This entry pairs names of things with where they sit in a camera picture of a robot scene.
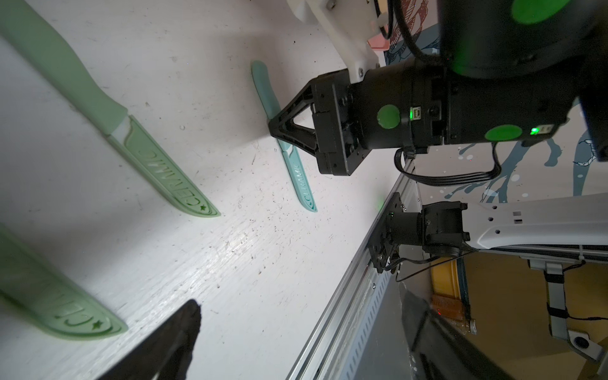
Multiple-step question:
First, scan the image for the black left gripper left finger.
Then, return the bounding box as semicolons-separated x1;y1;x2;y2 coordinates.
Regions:
101;299;201;379

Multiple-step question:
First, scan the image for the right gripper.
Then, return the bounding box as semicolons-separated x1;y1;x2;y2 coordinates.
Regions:
269;61;447;176

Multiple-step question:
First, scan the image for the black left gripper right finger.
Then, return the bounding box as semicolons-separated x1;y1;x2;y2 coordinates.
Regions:
410;323;512;379

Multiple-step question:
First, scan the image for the teal knife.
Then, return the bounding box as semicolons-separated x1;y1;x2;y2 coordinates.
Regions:
250;60;318;213

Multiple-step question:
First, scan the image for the light green knife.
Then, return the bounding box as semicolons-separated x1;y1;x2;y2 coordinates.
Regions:
1;226;128;340

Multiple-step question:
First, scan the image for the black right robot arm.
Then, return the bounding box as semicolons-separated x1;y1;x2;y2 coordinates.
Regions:
269;1;607;379

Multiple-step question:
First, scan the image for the pink tray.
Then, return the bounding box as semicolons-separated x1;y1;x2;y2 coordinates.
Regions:
367;34;390;52

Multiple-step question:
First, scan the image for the aluminium rail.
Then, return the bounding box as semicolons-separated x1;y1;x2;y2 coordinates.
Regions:
287;213;390;379

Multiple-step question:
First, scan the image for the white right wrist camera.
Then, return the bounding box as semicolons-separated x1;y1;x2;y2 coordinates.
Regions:
287;0;389;83

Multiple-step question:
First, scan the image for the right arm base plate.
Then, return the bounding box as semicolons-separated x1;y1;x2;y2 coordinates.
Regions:
366;192;403;274

